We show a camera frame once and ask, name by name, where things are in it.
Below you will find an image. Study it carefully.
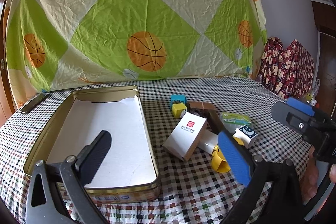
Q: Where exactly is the red plaid bear-print cloth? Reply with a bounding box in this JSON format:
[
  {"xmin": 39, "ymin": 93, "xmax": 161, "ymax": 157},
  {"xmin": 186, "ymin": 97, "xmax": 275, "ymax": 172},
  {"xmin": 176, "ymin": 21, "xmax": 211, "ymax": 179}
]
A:
[
  {"xmin": 278, "ymin": 40, "xmax": 315, "ymax": 101},
  {"xmin": 259, "ymin": 36, "xmax": 285, "ymax": 98}
]

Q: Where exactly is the plastic bag with smiley toy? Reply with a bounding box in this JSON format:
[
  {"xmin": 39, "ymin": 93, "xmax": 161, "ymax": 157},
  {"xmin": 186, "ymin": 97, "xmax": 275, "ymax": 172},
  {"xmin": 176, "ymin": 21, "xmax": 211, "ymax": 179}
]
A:
[{"xmin": 299, "ymin": 80, "xmax": 321, "ymax": 109}]

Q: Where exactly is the copper embossed tin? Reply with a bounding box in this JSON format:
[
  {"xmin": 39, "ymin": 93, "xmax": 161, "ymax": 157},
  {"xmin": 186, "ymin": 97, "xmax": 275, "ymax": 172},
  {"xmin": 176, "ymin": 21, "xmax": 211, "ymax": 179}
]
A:
[{"xmin": 188, "ymin": 102, "xmax": 216, "ymax": 112}]

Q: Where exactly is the white moon print cube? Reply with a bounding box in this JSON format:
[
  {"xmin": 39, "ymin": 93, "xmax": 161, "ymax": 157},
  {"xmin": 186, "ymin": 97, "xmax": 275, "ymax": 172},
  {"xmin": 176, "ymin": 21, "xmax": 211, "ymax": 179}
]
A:
[{"xmin": 234, "ymin": 124, "xmax": 258, "ymax": 149}]

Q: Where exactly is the yellow cube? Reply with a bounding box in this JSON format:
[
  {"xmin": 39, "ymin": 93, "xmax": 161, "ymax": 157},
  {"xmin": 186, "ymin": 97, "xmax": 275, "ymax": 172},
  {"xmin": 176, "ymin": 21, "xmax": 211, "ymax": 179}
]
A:
[{"xmin": 172, "ymin": 103, "xmax": 187, "ymax": 118}]

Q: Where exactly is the green and white packet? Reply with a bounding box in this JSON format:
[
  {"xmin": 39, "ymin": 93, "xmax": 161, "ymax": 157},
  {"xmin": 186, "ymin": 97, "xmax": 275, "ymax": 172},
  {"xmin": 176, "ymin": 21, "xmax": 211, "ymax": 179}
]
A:
[{"xmin": 220, "ymin": 112, "xmax": 253, "ymax": 131}]

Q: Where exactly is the dark patterned small item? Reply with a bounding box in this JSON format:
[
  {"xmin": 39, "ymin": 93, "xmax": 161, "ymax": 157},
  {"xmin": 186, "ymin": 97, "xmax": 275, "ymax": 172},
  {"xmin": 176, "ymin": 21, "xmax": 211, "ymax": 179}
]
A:
[{"xmin": 187, "ymin": 108, "xmax": 208, "ymax": 117}]

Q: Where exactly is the yellow smiley toy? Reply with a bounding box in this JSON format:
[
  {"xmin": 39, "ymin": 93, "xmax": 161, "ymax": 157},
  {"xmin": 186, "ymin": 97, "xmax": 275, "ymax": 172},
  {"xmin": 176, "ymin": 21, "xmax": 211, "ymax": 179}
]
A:
[{"xmin": 211, "ymin": 136, "xmax": 244, "ymax": 174}]

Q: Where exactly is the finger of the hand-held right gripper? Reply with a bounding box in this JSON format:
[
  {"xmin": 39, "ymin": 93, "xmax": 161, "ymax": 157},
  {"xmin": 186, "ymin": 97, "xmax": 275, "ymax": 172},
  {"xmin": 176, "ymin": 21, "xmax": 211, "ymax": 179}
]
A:
[
  {"xmin": 272, "ymin": 102, "xmax": 317, "ymax": 135},
  {"xmin": 286, "ymin": 97, "xmax": 319, "ymax": 117}
]

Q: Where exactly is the brown bar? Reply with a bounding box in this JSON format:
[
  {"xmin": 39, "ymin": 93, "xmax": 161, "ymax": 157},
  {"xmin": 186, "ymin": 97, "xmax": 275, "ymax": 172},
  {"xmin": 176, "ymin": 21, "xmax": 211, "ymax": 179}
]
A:
[{"xmin": 207, "ymin": 111, "xmax": 229, "ymax": 135}]

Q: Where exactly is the gold tin box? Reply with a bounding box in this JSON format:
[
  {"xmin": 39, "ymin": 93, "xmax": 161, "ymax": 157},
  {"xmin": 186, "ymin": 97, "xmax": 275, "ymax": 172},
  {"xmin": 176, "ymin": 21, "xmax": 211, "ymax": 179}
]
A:
[{"xmin": 23, "ymin": 85, "xmax": 161, "ymax": 205}]

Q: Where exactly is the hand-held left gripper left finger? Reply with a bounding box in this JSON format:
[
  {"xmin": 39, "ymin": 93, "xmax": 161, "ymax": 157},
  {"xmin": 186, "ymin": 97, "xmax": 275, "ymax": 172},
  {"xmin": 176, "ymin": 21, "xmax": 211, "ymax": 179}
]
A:
[{"xmin": 25, "ymin": 130, "xmax": 113, "ymax": 224}]

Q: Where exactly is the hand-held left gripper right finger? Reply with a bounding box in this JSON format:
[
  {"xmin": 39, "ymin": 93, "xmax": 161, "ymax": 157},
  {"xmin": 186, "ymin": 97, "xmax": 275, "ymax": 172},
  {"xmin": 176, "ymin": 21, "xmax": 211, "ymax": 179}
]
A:
[{"xmin": 217, "ymin": 130, "xmax": 313, "ymax": 224}]

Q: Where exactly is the person's right hand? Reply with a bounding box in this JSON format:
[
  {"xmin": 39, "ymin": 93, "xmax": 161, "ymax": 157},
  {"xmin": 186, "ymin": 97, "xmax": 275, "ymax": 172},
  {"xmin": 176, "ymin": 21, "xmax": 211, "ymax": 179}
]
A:
[{"xmin": 301, "ymin": 150, "xmax": 319, "ymax": 199}]

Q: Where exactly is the dark flat metal tin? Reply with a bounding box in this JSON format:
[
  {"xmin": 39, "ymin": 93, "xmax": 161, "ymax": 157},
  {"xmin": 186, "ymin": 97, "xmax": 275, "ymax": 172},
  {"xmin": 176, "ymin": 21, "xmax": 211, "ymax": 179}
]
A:
[{"xmin": 19, "ymin": 93, "xmax": 49, "ymax": 115}]

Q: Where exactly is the checkered tablecloth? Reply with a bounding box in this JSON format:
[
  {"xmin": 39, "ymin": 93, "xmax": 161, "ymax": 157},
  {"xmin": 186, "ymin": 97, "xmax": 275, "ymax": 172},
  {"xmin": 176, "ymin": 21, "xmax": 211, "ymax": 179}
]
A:
[{"xmin": 0, "ymin": 76, "xmax": 319, "ymax": 224}]

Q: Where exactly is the wooden door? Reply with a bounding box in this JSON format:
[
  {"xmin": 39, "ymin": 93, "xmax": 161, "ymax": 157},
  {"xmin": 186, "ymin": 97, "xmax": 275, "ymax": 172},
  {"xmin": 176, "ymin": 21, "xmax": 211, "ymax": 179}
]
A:
[{"xmin": 0, "ymin": 0, "xmax": 16, "ymax": 114}]

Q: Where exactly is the blue printed cube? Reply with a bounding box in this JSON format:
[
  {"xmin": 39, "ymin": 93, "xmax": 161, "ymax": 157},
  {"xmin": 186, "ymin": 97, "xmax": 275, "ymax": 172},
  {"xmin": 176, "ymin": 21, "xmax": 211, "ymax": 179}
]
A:
[{"xmin": 170, "ymin": 94, "xmax": 187, "ymax": 109}]

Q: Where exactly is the wooden cabinet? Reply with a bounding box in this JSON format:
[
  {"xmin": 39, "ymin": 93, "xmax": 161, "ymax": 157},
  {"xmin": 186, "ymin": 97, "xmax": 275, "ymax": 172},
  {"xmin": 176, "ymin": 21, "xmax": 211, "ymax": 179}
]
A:
[{"xmin": 311, "ymin": 0, "xmax": 336, "ymax": 119}]

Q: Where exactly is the white box with red label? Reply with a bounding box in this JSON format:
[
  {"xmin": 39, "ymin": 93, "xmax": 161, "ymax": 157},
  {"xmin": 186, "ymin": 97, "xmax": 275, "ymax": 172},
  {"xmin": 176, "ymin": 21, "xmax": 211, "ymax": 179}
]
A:
[{"xmin": 162, "ymin": 112, "xmax": 208, "ymax": 161}]

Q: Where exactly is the basketball print bedsheet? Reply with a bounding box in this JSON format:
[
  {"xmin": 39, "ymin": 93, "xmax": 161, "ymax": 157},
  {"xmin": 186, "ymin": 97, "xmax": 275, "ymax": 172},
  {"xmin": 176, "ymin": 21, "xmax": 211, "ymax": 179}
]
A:
[{"xmin": 9, "ymin": 0, "xmax": 268, "ymax": 109}]

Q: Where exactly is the white roll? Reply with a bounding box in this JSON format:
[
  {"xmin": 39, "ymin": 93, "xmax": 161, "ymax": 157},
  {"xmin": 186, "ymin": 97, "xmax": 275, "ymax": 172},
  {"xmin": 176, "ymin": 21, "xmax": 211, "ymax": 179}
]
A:
[{"xmin": 197, "ymin": 130, "xmax": 219, "ymax": 155}]

